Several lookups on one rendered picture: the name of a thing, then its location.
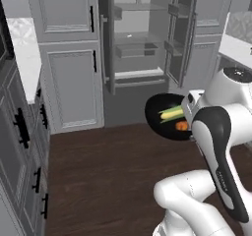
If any grey fridge door with shelves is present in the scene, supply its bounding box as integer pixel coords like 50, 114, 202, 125
164, 0, 199, 89

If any orange chicken drumstick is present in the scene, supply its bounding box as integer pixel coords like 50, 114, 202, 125
174, 120, 190, 132

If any yellow corn cob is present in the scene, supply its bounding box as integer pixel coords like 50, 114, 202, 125
158, 105, 186, 124

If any long black cupboard handle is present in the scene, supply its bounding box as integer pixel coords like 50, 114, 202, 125
90, 5, 95, 33

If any black wall oven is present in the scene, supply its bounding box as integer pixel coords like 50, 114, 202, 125
0, 0, 16, 64

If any grey fridge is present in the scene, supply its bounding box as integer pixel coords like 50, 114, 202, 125
97, 0, 199, 128

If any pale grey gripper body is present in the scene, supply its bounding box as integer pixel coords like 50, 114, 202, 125
180, 93, 197, 123

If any grey fridge door handle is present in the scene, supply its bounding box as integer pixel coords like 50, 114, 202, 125
99, 14, 110, 85

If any black bowl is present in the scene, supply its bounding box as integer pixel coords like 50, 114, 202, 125
144, 92, 195, 142

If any large black cupboard handle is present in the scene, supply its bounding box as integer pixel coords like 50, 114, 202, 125
12, 107, 31, 149

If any dark grey base cupboard run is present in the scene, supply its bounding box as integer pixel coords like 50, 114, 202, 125
0, 60, 51, 236

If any tall grey cupboard door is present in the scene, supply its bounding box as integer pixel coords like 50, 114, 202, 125
38, 40, 105, 135

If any short black cupboard handle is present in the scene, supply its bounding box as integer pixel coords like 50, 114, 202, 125
93, 49, 98, 74

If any grey fridge door with handle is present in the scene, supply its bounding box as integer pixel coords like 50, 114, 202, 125
97, 0, 117, 95

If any short grey cupboard door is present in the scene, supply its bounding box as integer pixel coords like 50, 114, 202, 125
25, 0, 99, 43

